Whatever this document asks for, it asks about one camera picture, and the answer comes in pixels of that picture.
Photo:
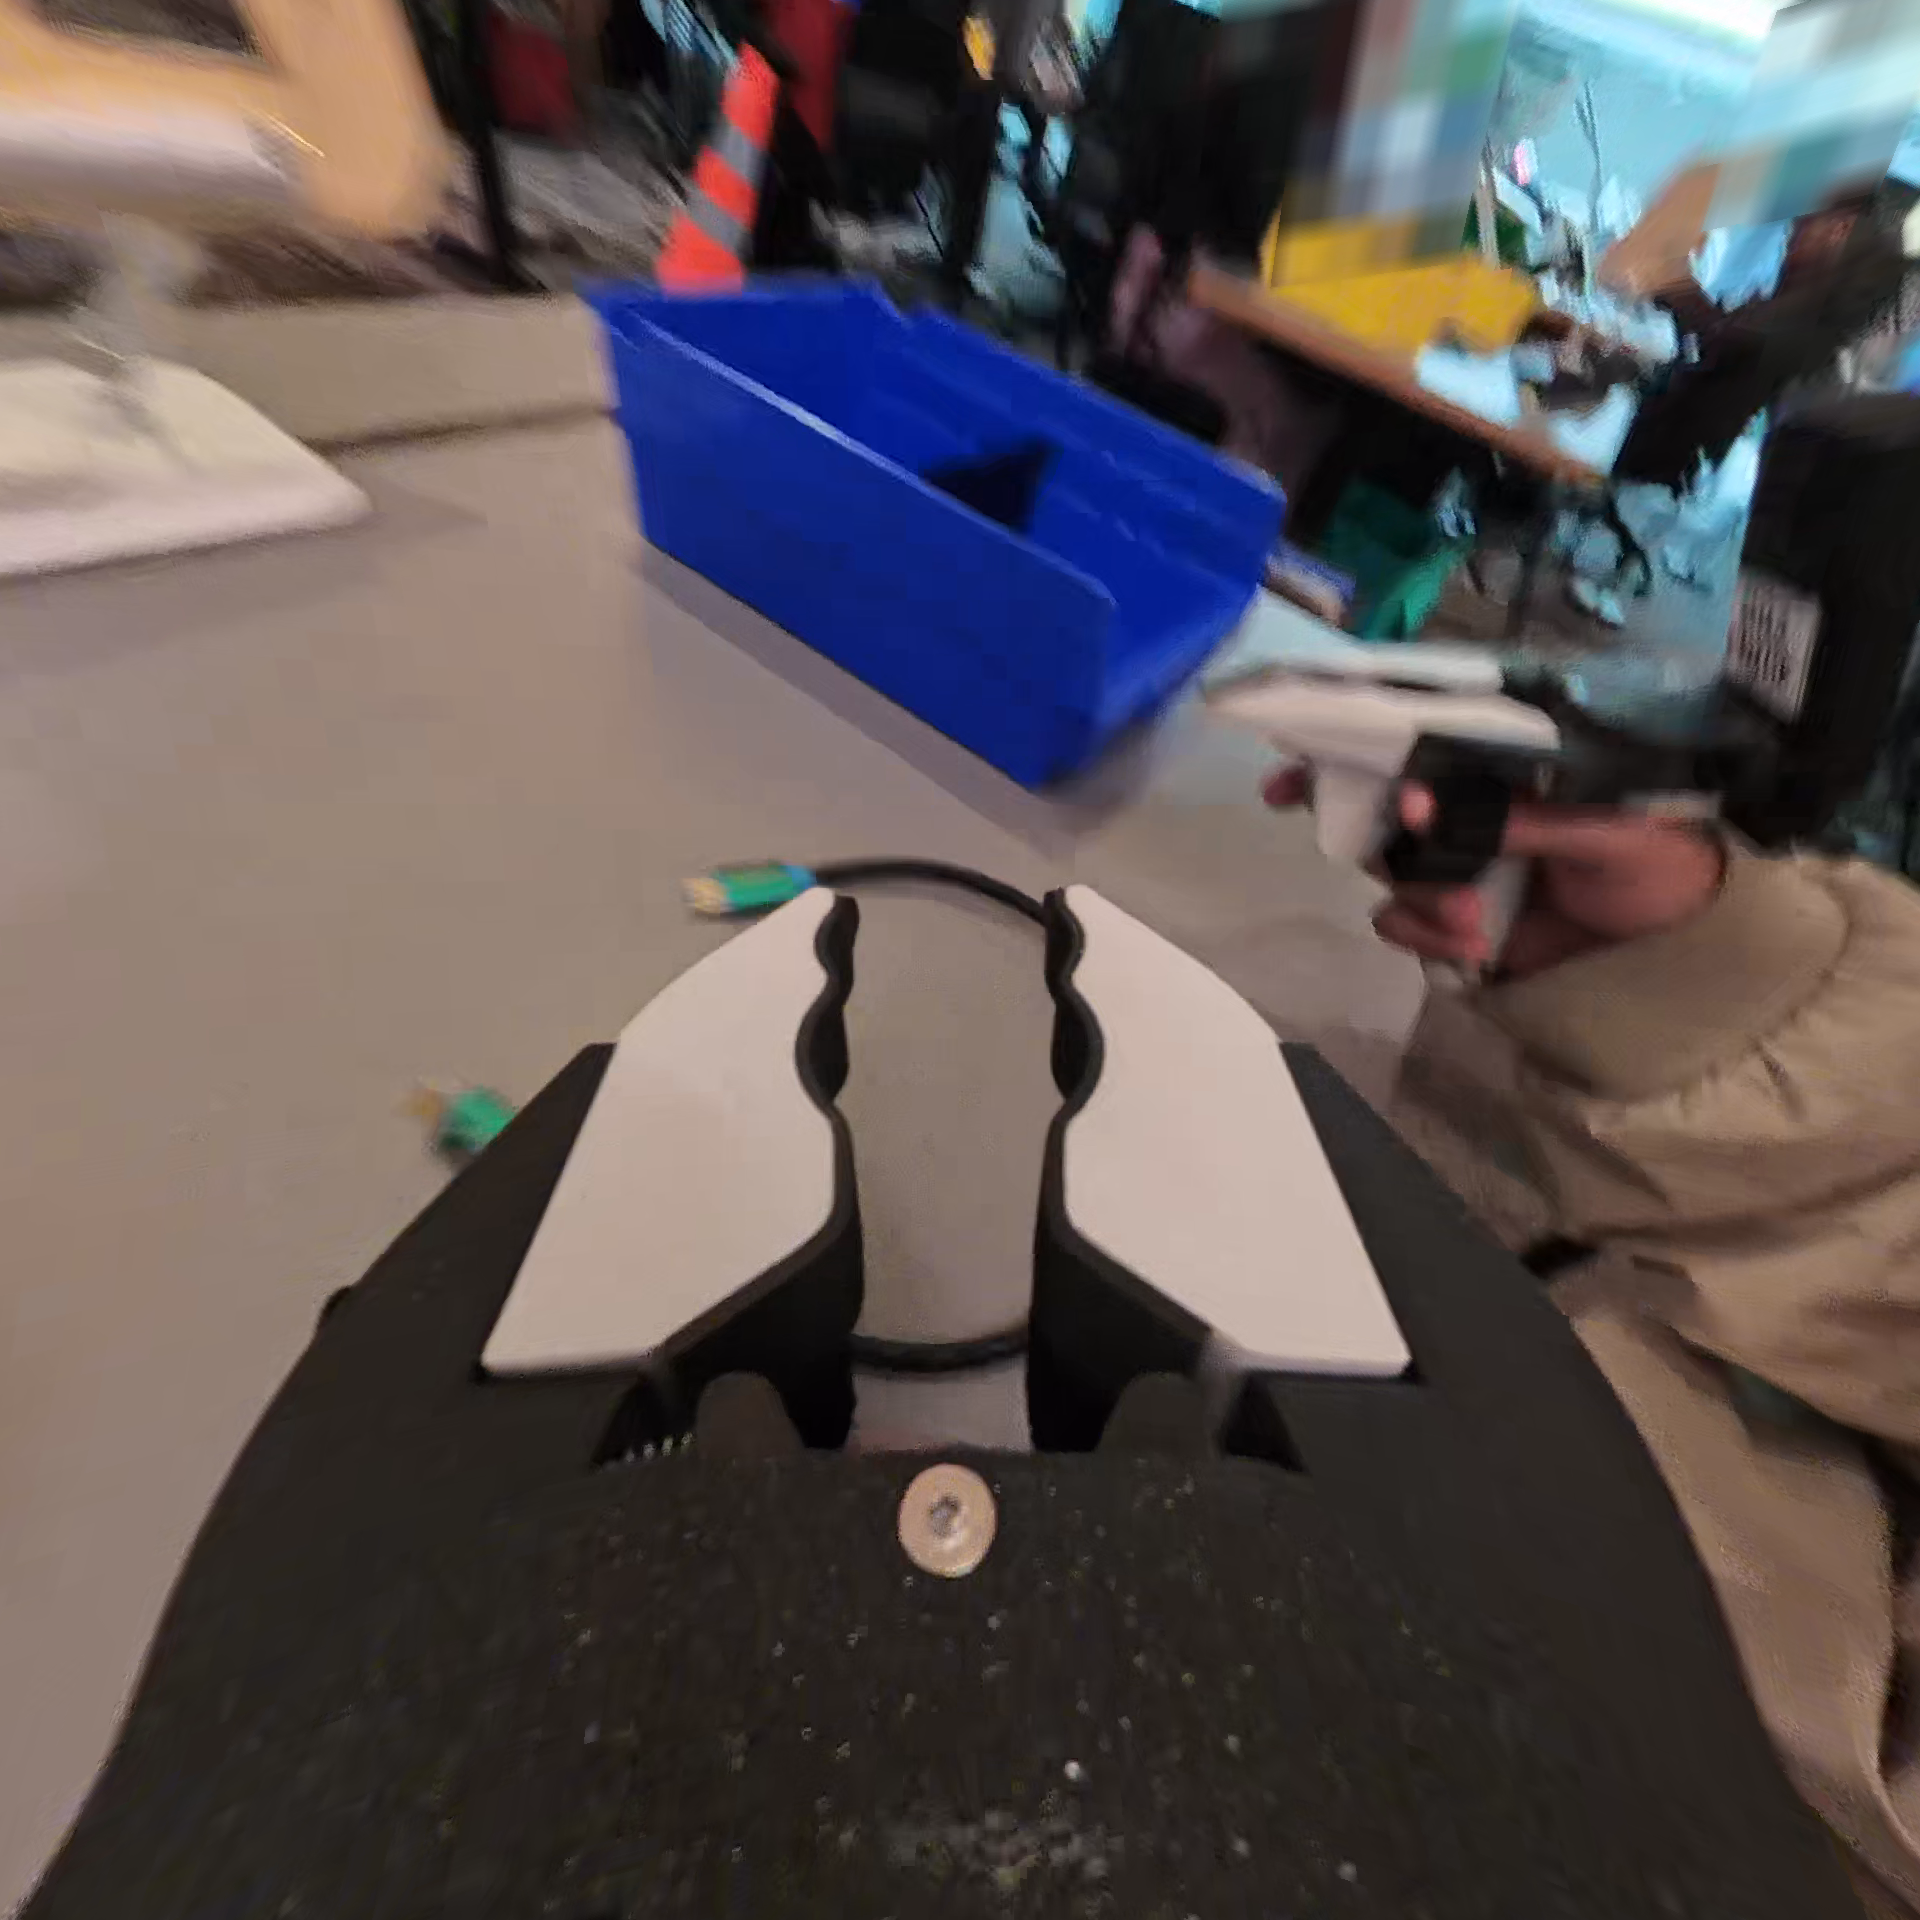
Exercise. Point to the wooden laptop stand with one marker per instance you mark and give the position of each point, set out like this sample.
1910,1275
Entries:
149,451

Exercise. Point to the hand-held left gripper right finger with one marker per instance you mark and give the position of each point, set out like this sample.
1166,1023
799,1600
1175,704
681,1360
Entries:
1214,1184

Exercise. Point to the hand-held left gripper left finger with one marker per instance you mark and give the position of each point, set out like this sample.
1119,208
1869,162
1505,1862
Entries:
691,1184

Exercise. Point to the orange traffic cone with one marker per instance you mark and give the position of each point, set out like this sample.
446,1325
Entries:
729,194

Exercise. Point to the blue storage bin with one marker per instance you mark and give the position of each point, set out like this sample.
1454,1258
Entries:
902,599

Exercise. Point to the long wooden table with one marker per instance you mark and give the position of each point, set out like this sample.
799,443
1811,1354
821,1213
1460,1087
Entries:
1382,382

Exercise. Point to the person's beige jacket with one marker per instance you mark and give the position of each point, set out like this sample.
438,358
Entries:
1801,1650

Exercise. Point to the person's right hand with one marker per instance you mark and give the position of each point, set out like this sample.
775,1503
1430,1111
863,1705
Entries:
1622,886

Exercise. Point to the person's right forearm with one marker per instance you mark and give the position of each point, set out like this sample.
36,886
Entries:
1724,1080

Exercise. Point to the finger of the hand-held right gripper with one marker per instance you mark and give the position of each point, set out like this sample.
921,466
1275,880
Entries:
1382,674
1349,751

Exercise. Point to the yellow storage bin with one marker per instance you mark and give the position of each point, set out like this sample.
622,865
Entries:
1412,301

